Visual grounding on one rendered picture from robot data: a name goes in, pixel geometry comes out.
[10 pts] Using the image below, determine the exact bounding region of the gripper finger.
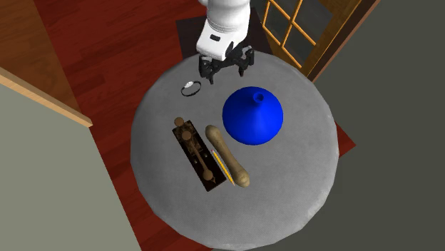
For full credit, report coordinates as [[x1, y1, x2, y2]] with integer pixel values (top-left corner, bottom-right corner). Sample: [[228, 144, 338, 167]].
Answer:
[[198, 59, 224, 86], [237, 46, 256, 78]]

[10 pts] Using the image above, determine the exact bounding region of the wooden door with glass panes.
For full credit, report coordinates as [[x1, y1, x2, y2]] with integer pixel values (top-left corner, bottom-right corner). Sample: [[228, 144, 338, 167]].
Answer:
[[260, 0, 382, 83]]

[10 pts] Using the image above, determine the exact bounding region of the round grey table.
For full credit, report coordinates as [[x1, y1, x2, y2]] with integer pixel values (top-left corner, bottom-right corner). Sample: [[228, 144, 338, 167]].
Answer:
[[130, 51, 340, 251]]

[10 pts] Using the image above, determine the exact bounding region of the black wristband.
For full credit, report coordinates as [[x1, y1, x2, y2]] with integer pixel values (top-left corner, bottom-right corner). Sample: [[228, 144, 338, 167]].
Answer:
[[180, 80, 203, 98]]

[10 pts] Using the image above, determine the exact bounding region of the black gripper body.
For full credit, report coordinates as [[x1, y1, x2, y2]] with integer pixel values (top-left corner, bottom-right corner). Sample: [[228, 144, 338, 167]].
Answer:
[[198, 41, 248, 70]]

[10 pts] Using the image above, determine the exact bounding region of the yellow pencil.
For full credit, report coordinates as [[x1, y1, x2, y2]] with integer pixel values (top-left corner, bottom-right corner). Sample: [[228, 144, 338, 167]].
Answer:
[[210, 148, 236, 187]]

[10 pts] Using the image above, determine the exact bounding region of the wooden rolling pin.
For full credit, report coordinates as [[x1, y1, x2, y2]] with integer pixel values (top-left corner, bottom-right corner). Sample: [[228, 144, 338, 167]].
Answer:
[[204, 124, 251, 188]]

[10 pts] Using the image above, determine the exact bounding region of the dark wooden telegraph key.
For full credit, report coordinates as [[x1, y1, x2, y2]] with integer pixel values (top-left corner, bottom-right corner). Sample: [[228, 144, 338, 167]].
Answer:
[[171, 116, 228, 193]]

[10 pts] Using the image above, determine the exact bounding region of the blue vase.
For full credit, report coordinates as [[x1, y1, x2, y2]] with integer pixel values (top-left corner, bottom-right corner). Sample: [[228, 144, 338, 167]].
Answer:
[[222, 86, 285, 146]]

